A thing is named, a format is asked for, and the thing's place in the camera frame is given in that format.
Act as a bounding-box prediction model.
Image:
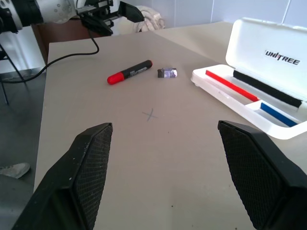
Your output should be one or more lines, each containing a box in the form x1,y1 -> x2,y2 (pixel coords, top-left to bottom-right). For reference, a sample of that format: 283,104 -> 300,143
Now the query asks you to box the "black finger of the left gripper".
80,13 -> 114,36
118,0 -> 145,24

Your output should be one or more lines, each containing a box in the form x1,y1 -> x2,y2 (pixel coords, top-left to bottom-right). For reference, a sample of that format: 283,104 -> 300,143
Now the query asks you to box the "red pen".
205,69 -> 261,103

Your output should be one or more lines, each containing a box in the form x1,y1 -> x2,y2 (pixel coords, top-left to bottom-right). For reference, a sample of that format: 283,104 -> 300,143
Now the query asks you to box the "beige crumpled cloth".
117,5 -> 166,35

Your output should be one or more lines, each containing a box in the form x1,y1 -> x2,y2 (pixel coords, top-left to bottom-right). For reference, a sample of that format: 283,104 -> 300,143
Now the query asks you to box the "blue pen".
260,102 -> 298,128

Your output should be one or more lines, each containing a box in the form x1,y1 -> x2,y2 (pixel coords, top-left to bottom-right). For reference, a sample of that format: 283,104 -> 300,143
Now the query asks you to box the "white Unitree pencil case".
190,17 -> 307,140

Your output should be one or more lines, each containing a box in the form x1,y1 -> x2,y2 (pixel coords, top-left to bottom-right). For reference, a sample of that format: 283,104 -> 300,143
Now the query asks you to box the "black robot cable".
0,25 -> 100,84

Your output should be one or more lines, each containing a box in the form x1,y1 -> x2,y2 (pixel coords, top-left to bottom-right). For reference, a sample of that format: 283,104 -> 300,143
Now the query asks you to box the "white sneaker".
0,162 -> 31,179

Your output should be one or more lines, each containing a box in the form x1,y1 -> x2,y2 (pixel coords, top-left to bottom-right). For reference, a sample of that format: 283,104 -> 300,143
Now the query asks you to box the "brown wooden cabinet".
31,18 -> 101,65

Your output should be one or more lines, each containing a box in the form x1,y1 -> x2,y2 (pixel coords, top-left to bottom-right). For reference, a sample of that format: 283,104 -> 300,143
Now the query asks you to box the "black metal stand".
0,44 -> 25,106

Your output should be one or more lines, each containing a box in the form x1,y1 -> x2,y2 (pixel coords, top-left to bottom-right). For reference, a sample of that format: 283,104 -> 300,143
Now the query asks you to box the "red and black marker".
106,59 -> 154,86

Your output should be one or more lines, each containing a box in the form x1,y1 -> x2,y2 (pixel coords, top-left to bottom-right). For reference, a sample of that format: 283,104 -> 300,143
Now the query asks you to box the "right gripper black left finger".
11,122 -> 113,230

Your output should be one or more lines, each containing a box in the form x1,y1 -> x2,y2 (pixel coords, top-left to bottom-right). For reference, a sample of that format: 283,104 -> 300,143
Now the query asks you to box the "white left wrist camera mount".
35,0 -> 82,24

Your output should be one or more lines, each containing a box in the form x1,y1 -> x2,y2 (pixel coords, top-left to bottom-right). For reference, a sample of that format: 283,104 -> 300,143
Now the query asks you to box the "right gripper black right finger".
217,120 -> 307,230

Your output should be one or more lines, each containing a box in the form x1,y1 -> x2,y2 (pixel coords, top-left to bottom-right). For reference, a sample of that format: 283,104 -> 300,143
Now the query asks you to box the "black eraser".
156,67 -> 179,79

